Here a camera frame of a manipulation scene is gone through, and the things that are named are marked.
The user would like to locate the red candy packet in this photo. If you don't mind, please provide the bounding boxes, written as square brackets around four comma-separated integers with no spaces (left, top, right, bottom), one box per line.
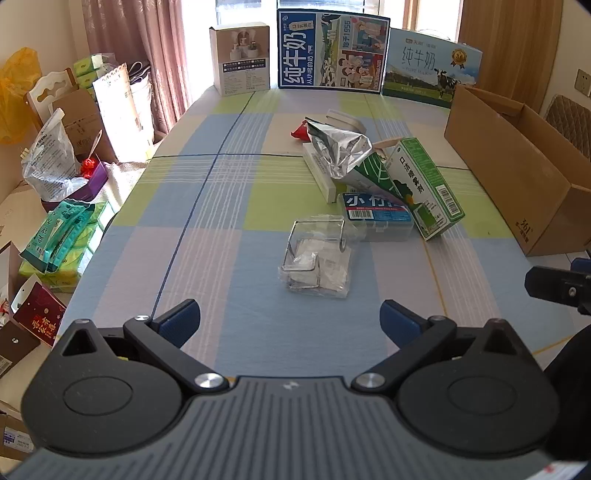
[290,121,315,144]

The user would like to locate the clear case with blue label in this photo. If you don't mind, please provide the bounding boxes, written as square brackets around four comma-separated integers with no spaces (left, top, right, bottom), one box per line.
[342,193,414,243]

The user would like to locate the purple box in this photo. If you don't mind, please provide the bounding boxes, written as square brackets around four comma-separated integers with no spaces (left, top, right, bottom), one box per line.
[41,161,108,214]

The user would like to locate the white product box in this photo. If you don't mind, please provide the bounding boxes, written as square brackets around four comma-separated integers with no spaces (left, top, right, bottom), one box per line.
[209,21,271,97]

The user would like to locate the white chair back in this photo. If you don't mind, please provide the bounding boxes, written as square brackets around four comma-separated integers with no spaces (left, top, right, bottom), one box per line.
[25,69,79,121]

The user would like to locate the green and white carton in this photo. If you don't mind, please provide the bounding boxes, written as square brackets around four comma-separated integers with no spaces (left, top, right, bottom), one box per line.
[385,137,464,241]

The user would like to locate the teal tissue pack bundle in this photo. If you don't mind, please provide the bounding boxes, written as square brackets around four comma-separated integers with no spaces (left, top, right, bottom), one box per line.
[18,199,110,293]

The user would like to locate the brown cardboard box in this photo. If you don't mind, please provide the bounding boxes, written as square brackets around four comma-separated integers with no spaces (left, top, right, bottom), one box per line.
[444,85,591,257]

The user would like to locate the yellow plastic bag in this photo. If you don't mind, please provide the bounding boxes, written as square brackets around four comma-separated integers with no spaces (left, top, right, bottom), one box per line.
[0,46,43,147]

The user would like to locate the red gift bag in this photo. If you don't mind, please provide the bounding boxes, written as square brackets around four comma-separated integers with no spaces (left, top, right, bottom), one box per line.
[11,281,68,348]

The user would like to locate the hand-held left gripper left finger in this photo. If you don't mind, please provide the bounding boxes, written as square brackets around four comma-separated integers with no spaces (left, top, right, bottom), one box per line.
[51,299,230,396]

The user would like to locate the silver foil bag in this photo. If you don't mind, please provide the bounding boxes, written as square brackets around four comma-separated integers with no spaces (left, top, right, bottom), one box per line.
[305,117,373,182]

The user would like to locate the white printed plastic bag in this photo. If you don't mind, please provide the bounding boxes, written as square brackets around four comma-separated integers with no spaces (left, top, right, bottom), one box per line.
[21,108,89,202]

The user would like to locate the beige towel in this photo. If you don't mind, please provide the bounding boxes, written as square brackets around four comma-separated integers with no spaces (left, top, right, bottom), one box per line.
[98,161,149,209]

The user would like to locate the clear plastic bag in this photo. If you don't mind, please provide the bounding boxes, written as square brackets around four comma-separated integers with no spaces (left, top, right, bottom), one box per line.
[278,216,362,299]

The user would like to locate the green triangular packet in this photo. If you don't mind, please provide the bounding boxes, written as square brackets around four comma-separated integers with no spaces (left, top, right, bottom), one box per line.
[344,152,403,195]

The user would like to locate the brown quilted chair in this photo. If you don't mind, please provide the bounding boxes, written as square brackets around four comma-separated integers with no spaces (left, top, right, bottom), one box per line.
[545,95,591,154]

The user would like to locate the dark brown box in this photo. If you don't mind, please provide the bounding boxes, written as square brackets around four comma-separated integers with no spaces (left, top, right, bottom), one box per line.
[0,320,41,380]

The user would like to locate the pink curtain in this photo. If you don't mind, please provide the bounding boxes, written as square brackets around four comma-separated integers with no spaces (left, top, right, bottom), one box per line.
[82,0,218,136]

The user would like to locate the desktop with checked tablecloth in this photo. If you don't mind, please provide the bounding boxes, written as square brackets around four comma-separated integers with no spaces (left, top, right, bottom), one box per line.
[62,85,591,402]

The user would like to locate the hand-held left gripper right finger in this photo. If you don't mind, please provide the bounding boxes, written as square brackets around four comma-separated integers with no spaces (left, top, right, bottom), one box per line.
[351,299,542,396]

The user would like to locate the green tissue packs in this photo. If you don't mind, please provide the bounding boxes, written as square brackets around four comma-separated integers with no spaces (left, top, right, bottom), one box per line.
[73,53,117,89]

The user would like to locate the long white ointment box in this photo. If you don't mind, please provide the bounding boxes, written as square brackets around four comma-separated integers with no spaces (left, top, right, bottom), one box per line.
[302,143,339,205]

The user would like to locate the brown storage carton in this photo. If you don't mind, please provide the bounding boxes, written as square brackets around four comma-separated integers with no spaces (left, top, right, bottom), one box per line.
[52,89,118,163]

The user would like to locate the pale blue milk carton box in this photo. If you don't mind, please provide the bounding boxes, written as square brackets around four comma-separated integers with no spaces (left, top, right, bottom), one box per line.
[382,28,484,110]

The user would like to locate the window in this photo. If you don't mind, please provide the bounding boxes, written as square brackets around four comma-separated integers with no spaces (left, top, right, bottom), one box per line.
[217,0,462,34]

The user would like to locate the white paper bag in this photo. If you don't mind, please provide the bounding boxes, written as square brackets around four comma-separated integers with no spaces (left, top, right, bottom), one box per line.
[92,64,156,163]

